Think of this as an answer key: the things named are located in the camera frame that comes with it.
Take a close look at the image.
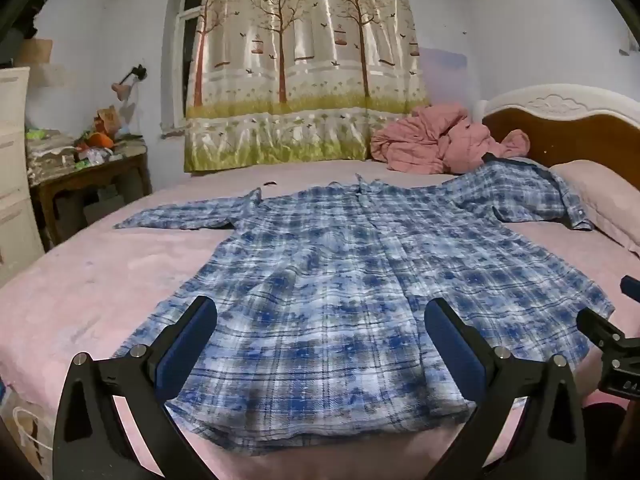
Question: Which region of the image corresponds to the orange toy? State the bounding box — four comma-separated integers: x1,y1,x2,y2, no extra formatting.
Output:
75,105,121,152

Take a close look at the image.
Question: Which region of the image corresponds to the tree print curtain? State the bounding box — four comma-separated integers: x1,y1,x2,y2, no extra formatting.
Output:
184,0,431,173

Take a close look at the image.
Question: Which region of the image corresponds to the bed with pink sheet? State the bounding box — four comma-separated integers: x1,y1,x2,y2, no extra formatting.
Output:
0,157,640,480

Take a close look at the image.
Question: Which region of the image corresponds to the white drawer cabinet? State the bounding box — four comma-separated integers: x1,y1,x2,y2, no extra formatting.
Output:
0,65,46,286

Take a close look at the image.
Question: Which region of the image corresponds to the pink quilt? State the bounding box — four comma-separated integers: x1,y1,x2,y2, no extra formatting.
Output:
370,102,531,176

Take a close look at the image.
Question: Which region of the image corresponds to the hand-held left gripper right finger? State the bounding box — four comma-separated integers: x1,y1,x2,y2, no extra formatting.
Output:
424,297,587,480

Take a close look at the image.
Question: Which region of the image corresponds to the clear plastic bag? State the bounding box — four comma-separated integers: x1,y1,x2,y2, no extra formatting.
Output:
0,385,56,467

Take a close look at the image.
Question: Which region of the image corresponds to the black desk lamp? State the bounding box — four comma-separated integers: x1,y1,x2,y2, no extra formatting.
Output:
111,64,149,102

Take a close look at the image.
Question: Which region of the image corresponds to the pink pillow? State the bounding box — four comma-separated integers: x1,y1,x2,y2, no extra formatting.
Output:
549,160,640,257

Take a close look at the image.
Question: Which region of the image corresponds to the person's dark clothing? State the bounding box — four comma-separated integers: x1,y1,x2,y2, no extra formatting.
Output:
584,401,640,480

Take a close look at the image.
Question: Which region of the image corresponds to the blue plaid shirt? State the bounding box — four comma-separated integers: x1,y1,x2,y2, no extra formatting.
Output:
114,159,616,457

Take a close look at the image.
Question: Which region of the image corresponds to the white and brown headboard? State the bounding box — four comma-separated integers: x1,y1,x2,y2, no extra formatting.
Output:
481,84,640,181

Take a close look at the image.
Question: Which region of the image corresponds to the window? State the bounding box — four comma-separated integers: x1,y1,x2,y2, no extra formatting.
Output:
171,0,211,128

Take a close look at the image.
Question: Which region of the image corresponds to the wooden side table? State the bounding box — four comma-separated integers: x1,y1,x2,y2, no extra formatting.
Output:
27,135,153,253

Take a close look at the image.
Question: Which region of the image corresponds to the brown box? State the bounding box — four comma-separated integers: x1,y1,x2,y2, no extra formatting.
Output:
20,38,54,66

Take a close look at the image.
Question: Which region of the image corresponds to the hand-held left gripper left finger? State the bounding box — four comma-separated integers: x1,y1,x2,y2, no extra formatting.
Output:
52,296,218,480

